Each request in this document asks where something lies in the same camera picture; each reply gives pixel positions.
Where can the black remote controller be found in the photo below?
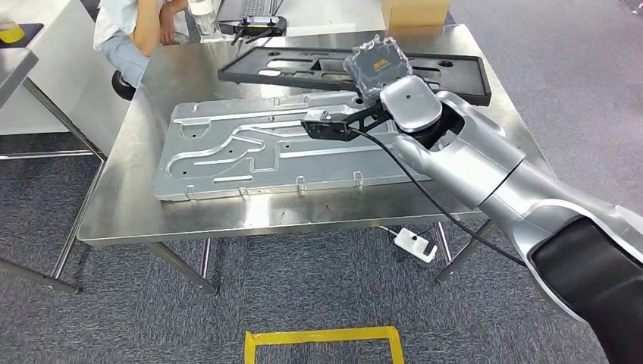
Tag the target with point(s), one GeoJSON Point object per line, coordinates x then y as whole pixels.
{"type": "Point", "coordinates": [258, 25]}

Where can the person's forearm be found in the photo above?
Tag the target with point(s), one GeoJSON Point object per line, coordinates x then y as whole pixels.
{"type": "Point", "coordinates": [145, 27]}
{"type": "Point", "coordinates": [176, 5]}

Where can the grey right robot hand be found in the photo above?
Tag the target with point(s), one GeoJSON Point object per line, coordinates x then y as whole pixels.
{"type": "Point", "coordinates": [377, 65]}

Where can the yellow round object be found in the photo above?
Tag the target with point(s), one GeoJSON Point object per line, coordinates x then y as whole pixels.
{"type": "Point", "coordinates": [11, 34]}

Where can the brown cardboard box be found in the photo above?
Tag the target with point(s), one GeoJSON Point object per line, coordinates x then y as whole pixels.
{"type": "Point", "coordinates": [414, 12]}

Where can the white power strip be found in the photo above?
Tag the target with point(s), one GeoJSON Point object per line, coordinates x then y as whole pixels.
{"type": "Point", "coordinates": [414, 244]}

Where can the black plastic frame part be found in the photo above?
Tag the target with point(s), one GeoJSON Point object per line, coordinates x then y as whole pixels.
{"type": "Point", "coordinates": [251, 70]}

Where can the yellow floor tape square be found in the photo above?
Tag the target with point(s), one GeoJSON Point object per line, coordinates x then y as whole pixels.
{"type": "Point", "coordinates": [321, 335]}

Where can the person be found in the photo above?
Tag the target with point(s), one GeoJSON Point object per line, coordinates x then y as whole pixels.
{"type": "Point", "coordinates": [113, 17]}

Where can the white desk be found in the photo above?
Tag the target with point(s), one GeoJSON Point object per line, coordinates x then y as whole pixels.
{"type": "Point", "coordinates": [331, 15]}

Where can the person's leg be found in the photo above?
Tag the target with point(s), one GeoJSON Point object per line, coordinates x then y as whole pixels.
{"type": "Point", "coordinates": [125, 58]}

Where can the stainless steel workbench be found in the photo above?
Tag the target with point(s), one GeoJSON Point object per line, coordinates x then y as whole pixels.
{"type": "Point", "coordinates": [125, 211]}

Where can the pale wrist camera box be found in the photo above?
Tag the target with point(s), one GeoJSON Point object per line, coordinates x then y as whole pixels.
{"type": "Point", "coordinates": [317, 114]}

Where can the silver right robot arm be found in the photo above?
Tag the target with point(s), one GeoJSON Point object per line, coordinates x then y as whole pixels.
{"type": "Point", "coordinates": [502, 171]}

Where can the clear jar white lid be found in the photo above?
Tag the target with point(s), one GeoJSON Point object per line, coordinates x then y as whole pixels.
{"type": "Point", "coordinates": [203, 17]}

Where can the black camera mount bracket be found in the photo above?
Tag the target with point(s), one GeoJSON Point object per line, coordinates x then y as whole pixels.
{"type": "Point", "coordinates": [331, 129]}

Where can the steel table white panel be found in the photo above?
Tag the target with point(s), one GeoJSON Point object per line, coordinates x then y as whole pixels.
{"type": "Point", "coordinates": [60, 75]}

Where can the grey laptop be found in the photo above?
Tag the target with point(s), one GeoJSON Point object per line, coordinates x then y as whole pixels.
{"type": "Point", "coordinates": [248, 7]}

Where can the dark desk mat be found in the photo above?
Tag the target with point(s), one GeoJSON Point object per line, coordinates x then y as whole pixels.
{"type": "Point", "coordinates": [32, 32]}

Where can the person's hand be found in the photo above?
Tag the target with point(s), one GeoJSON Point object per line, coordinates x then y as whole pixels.
{"type": "Point", "coordinates": [167, 32]}

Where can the silver stamped metal plate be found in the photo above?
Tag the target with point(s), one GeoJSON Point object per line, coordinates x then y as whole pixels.
{"type": "Point", "coordinates": [226, 166]}

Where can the black round stool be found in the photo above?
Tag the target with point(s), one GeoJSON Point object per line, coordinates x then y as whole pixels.
{"type": "Point", "coordinates": [122, 86]}

